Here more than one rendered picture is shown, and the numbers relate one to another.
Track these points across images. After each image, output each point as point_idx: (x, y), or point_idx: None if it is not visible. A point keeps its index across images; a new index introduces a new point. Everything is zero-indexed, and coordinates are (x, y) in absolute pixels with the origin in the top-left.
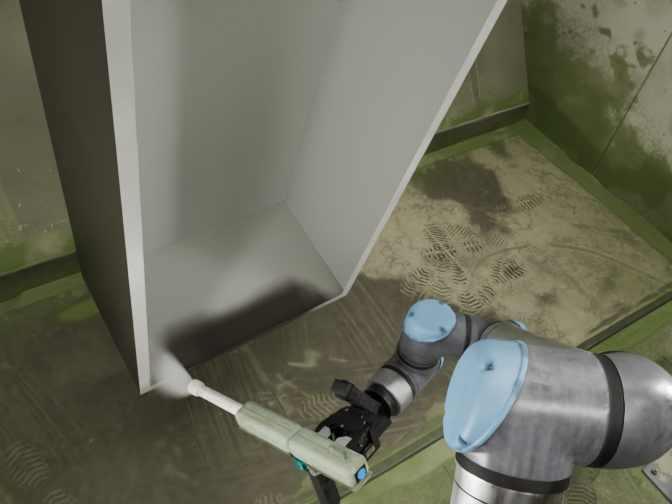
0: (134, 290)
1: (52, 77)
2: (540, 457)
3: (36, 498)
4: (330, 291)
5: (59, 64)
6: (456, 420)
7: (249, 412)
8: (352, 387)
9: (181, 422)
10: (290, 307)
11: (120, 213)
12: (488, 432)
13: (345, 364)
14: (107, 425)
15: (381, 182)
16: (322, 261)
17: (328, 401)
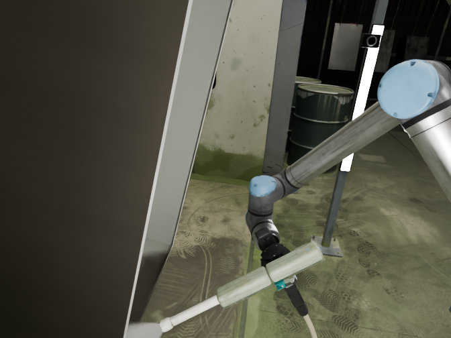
0: (145, 224)
1: (31, 66)
2: (450, 86)
3: None
4: (164, 249)
5: (64, 31)
6: (416, 96)
7: (227, 290)
8: (268, 227)
9: None
10: (153, 268)
11: (160, 124)
12: (438, 81)
13: (177, 304)
14: None
15: (180, 153)
16: (146, 239)
17: (187, 327)
